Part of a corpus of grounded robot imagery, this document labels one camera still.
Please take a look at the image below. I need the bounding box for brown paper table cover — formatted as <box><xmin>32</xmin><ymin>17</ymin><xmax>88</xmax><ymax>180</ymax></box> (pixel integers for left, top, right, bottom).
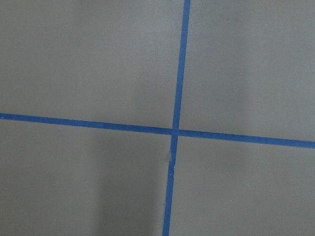
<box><xmin>0</xmin><ymin>0</ymin><xmax>315</xmax><ymax>236</ymax></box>

